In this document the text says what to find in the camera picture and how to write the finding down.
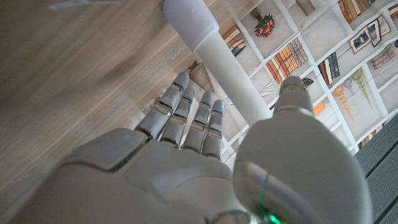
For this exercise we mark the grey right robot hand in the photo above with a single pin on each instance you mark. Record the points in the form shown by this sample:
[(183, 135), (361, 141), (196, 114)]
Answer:
[(174, 183)]

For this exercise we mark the white PVC pipe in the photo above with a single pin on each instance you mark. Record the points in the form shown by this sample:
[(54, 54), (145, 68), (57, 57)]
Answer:
[(230, 74)]

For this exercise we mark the printed bookshelf backdrop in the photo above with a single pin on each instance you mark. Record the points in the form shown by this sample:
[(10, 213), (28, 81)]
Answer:
[(326, 46)]

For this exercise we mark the dark grey partition panel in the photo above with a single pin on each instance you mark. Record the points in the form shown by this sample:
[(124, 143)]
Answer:
[(382, 168)]

